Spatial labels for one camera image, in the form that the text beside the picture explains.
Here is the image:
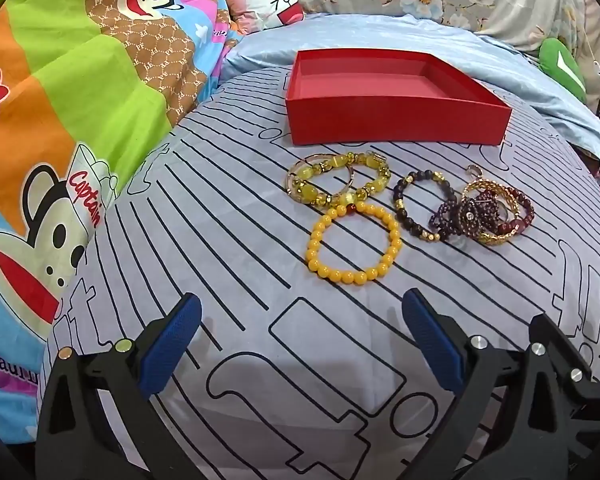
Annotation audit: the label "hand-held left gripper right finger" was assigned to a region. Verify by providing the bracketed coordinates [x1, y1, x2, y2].
[402, 289, 600, 480]

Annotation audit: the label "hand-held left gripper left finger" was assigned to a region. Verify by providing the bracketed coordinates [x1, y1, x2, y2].
[35, 292, 202, 480]

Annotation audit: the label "gold chain bracelet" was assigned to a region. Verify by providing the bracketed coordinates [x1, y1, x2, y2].
[461, 179, 524, 247]

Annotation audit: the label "purple small-bead bracelet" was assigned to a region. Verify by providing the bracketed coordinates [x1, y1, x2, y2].
[436, 194, 483, 241]

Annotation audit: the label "dark red bead bracelet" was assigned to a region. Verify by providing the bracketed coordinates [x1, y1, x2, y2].
[499, 186, 536, 237]

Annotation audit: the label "opaque yellow bead bracelet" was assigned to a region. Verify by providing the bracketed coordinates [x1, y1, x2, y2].
[307, 202, 402, 282]

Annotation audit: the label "dark bead bracelet gold accents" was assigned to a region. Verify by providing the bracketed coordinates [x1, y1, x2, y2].
[392, 170, 457, 244]

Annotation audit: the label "translucent yellow bead bracelet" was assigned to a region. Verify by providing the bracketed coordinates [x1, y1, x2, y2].
[286, 151, 392, 209]

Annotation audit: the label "thin gold bangle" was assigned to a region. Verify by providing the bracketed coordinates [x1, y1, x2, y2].
[286, 158, 356, 200]

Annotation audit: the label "red cardboard box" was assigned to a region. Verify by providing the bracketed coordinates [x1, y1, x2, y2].
[285, 50, 512, 147]

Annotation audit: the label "grey line-printed bed sheet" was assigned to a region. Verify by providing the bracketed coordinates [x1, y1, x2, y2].
[39, 64, 600, 480]

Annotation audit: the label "green plush cushion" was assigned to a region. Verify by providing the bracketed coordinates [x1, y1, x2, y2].
[538, 36, 587, 105]

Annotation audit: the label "light blue blanket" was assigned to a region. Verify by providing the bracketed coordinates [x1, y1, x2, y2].
[220, 12, 600, 163]

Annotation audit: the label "cartoon monkey printed blanket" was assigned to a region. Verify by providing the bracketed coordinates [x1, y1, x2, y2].
[0, 0, 243, 396]

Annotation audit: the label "white cable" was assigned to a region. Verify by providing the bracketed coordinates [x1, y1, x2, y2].
[577, 7, 600, 98]

